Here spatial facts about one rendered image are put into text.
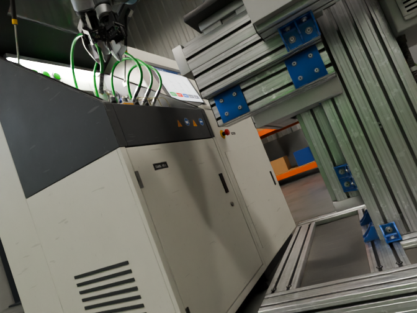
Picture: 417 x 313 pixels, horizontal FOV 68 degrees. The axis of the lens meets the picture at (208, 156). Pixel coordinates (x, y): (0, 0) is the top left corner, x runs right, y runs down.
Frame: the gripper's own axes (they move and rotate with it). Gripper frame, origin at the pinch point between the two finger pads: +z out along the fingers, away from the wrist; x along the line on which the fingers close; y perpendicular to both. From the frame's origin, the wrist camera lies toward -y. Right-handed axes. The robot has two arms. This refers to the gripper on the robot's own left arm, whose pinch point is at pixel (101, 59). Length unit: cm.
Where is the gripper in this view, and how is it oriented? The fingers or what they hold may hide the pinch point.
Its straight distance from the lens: 143.6
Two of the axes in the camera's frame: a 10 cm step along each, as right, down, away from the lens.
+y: 6.5, 4.1, -6.3
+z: 1.2, 7.7, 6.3
